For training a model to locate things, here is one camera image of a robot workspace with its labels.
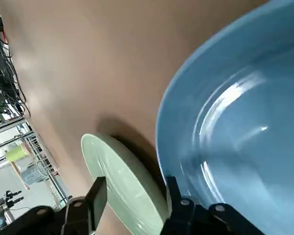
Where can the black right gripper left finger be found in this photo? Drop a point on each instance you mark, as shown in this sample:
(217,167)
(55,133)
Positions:
(76,215)

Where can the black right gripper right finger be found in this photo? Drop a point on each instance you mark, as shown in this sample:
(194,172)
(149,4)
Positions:
(186,220)

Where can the green plate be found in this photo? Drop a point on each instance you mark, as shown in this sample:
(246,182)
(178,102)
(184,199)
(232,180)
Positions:
(117,176)

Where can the blue plate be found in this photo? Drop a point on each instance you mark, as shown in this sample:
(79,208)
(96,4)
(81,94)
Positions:
(235,122)

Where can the blue cup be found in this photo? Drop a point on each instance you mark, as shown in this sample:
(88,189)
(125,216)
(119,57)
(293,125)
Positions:
(33,175)

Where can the green cup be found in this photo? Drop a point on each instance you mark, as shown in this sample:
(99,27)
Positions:
(17,153)

